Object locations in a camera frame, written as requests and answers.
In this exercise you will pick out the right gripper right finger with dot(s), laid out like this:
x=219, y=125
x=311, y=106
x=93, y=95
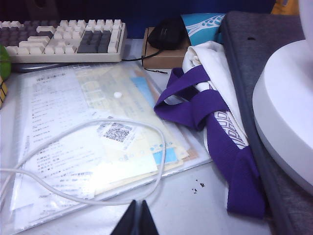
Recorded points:
x=148, y=220

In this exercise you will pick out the yellow item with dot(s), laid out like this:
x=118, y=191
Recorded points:
x=284, y=7

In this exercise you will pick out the brown cardboard box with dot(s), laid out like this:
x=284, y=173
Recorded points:
x=161, y=58

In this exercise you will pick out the white rolled item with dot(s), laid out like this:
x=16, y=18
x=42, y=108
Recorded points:
x=220, y=61

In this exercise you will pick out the teal white printed bag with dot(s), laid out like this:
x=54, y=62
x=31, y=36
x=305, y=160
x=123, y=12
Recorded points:
x=203, y=29

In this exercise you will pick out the clear plastic document folder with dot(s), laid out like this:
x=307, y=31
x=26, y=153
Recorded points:
x=73, y=122

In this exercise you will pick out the black computer mouse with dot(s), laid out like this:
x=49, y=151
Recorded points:
x=167, y=34

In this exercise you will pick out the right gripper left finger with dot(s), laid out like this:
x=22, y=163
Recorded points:
x=128, y=220

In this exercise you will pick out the small green apple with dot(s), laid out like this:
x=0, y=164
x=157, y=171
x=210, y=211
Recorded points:
x=4, y=61

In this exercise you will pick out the white grey keyboard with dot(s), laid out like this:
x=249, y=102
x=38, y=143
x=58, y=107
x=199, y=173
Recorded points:
x=61, y=41

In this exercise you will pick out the purple cloth bag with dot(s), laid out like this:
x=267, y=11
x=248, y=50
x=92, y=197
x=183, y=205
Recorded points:
x=220, y=137

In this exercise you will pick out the Rubik's cube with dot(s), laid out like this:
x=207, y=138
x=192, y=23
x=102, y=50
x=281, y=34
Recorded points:
x=2, y=93

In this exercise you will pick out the white round appliance base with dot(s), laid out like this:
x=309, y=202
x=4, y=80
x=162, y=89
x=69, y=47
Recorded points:
x=286, y=110

